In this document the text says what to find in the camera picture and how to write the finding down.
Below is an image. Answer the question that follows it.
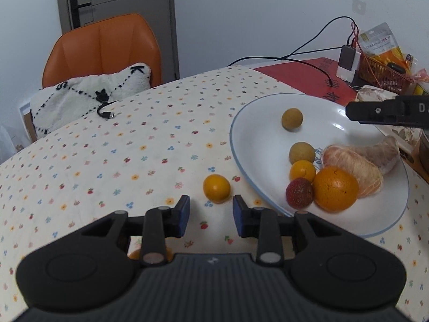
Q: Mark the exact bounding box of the large orange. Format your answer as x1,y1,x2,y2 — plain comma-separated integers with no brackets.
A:
313,166,359,213

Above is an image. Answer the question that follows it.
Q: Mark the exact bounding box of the small yellow tangerine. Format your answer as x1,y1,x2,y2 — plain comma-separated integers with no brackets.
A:
203,174,231,204

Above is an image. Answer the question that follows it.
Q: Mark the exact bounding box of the red cable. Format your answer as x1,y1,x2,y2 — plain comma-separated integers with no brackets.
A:
348,21,380,90

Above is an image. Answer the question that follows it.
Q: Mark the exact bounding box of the black charger adapter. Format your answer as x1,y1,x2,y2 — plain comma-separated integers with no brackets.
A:
338,44,356,71

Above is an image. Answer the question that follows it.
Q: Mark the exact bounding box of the orange leather chair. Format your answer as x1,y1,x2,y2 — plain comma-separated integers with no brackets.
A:
42,14,162,88

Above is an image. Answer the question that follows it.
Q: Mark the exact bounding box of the black door handle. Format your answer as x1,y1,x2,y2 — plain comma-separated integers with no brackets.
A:
69,0,92,29

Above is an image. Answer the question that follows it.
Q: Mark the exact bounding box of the brown kiwi fruit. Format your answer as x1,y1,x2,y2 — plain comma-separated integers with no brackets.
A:
289,142,316,164

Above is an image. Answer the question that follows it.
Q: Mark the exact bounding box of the floral tissue box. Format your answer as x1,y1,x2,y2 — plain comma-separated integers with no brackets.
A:
355,86,421,154

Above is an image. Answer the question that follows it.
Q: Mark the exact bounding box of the black cable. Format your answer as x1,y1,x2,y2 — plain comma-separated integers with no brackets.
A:
227,15,357,88

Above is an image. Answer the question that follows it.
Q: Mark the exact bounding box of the peeled pomelo segment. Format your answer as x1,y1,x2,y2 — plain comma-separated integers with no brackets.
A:
321,145,384,199
350,136,400,175

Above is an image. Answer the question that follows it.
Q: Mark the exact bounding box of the grey door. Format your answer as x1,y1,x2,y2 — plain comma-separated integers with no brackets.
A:
57,0,180,82

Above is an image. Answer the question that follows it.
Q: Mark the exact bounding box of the black usb cable end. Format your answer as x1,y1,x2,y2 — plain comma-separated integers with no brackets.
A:
97,100,119,120

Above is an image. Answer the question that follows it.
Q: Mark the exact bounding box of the floral polka dot tablecloth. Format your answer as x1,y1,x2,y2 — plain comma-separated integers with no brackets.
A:
0,65,429,322

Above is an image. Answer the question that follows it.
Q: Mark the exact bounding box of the red printed table mat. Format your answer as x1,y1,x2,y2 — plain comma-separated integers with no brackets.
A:
255,57,356,106

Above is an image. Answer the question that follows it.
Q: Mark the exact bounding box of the white black patterned cushion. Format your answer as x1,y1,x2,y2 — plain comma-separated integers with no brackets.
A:
30,63,151,138

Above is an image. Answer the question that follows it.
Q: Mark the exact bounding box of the yellow snack bag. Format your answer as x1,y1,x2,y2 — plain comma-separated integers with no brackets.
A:
358,23,410,74

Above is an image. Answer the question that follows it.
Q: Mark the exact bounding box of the small orange tangerine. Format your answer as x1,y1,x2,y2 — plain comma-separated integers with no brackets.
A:
289,160,317,182

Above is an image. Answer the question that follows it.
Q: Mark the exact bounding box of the white power strip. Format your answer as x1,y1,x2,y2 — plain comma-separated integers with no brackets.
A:
336,52,361,83

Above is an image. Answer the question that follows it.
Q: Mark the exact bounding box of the red plastic basket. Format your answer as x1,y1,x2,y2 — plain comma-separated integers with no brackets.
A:
358,54,413,94

